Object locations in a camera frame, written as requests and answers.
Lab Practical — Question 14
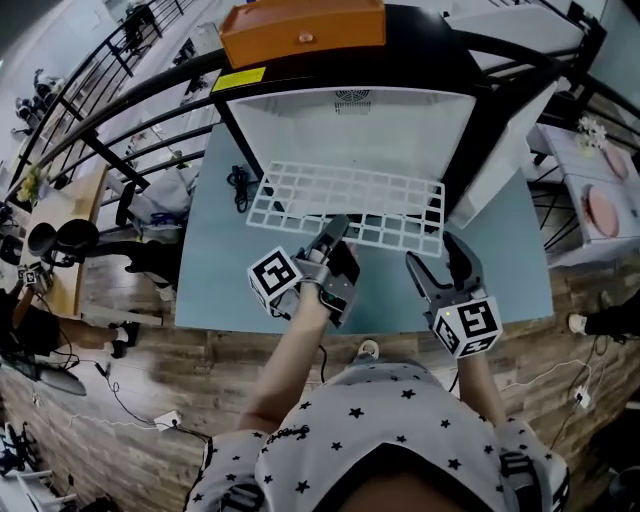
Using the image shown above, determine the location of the light blue table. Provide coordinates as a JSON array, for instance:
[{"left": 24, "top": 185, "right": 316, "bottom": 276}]
[{"left": 174, "top": 122, "right": 555, "bottom": 335}]

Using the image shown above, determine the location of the coiled black power cable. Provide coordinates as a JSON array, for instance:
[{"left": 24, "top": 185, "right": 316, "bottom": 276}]
[{"left": 227, "top": 164, "right": 251, "bottom": 214}]

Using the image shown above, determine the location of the white star print shirt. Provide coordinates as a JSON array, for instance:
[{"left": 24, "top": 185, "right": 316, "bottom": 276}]
[{"left": 183, "top": 359, "right": 571, "bottom": 512}]

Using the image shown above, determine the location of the small pink plate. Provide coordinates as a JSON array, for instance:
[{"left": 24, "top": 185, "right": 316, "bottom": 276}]
[{"left": 603, "top": 144, "right": 630, "bottom": 181}]

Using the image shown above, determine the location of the vase of pale flowers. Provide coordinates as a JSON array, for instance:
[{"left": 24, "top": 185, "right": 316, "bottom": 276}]
[{"left": 574, "top": 114, "right": 609, "bottom": 159}]

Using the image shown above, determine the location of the wooden desk with white legs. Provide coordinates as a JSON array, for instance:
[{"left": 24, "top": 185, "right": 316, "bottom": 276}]
[{"left": 19, "top": 164, "right": 164, "bottom": 326}]

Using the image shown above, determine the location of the yellow flower bunch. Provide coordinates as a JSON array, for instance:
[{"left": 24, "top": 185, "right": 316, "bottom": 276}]
[{"left": 17, "top": 164, "right": 44, "bottom": 204}]

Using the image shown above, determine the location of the person's right forearm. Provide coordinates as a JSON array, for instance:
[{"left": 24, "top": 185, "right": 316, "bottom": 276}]
[{"left": 452, "top": 349, "right": 509, "bottom": 426}]

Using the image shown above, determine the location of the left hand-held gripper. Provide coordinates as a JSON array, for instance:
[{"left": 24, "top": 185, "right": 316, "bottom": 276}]
[{"left": 247, "top": 214, "right": 361, "bottom": 330}]

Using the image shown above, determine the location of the black metal railing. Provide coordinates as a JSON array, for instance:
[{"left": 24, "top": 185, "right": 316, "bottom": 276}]
[{"left": 0, "top": 0, "right": 640, "bottom": 211}]

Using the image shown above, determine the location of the black office chair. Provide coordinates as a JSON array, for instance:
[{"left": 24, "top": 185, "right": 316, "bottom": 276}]
[{"left": 27, "top": 218, "right": 182, "bottom": 292}]

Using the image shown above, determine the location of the person's left forearm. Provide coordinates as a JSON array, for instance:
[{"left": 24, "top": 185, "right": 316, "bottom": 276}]
[{"left": 238, "top": 292, "right": 331, "bottom": 434}]

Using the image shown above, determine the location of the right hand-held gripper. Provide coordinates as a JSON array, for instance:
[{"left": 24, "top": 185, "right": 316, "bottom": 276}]
[{"left": 405, "top": 232, "right": 503, "bottom": 359}]

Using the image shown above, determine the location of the large pink plate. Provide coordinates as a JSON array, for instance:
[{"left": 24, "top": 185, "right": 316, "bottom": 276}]
[{"left": 585, "top": 184, "right": 620, "bottom": 239}]

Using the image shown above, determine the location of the white wire shelf rack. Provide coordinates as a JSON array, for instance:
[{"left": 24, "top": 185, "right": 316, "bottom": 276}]
[{"left": 245, "top": 159, "right": 446, "bottom": 259}]

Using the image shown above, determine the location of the white floor cable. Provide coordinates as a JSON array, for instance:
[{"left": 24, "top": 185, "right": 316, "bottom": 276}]
[{"left": 499, "top": 359, "right": 594, "bottom": 396}]

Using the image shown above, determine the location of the black harness buckle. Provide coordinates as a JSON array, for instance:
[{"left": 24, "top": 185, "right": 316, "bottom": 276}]
[
  {"left": 499, "top": 449, "right": 544, "bottom": 494},
  {"left": 219, "top": 482, "right": 266, "bottom": 512}
]

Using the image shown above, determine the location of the black mini fridge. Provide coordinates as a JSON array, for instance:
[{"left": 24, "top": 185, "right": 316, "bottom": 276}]
[{"left": 209, "top": 4, "right": 559, "bottom": 231}]

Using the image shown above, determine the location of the black equipment stand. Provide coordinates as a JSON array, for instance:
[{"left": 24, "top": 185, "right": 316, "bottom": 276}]
[{"left": 0, "top": 349, "right": 87, "bottom": 397}]

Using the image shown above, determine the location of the table with grid tablecloth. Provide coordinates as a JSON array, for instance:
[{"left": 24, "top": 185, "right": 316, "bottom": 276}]
[{"left": 529, "top": 122, "right": 640, "bottom": 251}]

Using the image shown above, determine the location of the orange drawer box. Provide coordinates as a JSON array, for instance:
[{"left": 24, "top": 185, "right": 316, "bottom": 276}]
[{"left": 218, "top": 0, "right": 387, "bottom": 70}]

